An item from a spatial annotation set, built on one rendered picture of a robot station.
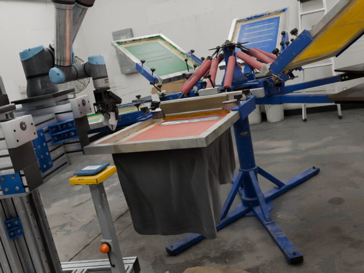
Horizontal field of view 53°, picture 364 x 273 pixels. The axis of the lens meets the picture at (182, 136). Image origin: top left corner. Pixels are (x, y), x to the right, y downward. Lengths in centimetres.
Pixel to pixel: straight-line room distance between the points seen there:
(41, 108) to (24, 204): 45
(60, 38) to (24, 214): 79
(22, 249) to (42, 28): 526
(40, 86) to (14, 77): 429
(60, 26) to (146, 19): 513
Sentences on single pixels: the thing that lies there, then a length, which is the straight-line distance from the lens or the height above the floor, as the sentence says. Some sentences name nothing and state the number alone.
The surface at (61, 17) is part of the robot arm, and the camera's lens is 169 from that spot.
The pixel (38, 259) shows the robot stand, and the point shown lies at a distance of 187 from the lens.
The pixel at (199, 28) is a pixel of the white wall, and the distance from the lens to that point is 636.
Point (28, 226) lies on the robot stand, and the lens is 181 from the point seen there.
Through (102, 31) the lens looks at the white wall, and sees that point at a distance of 729.
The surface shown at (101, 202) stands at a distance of 145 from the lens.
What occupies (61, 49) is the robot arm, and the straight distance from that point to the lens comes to 172.
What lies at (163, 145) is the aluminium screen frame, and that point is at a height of 99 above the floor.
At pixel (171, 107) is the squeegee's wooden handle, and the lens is 206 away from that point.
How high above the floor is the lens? 133
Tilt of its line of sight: 13 degrees down
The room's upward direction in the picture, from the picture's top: 11 degrees counter-clockwise
